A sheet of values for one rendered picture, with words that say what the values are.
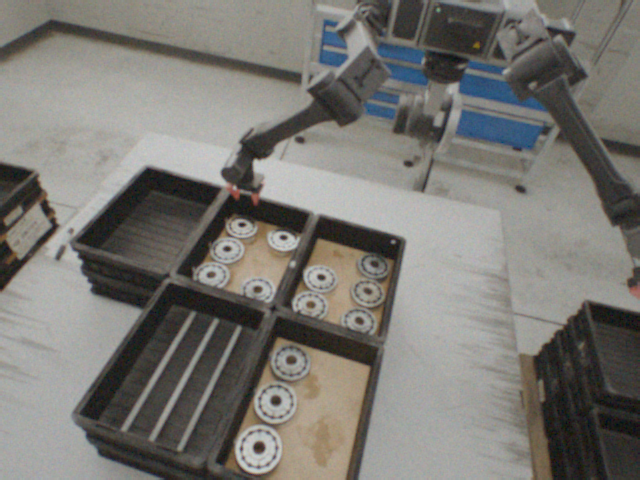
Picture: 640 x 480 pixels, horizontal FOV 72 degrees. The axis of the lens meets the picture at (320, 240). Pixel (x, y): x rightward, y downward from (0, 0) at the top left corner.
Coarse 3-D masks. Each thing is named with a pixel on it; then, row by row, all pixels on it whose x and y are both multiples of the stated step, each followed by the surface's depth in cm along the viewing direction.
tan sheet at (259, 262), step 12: (264, 228) 148; (264, 240) 144; (252, 252) 140; (264, 252) 140; (252, 264) 137; (264, 264) 137; (276, 264) 138; (240, 276) 133; (252, 276) 133; (264, 276) 134; (276, 276) 134; (228, 288) 129; (240, 288) 130; (276, 288) 131
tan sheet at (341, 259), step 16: (320, 240) 147; (320, 256) 142; (336, 256) 143; (352, 256) 144; (304, 272) 137; (336, 272) 138; (352, 272) 139; (336, 288) 134; (384, 288) 136; (336, 304) 130; (336, 320) 126
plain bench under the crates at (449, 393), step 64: (320, 192) 184; (384, 192) 189; (448, 256) 168; (0, 320) 128; (64, 320) 130; (128, 320) 133; (448, 320) 147; (512, 320) 150; (0, 384) 115; (64, 384) 117; (384, 384) 129; (448, 384) 131; (512, 384) 134; (0, 448) 105; (64, 448) 107; (384, 448) 116; (448, 448) 118; (512, 448) 120
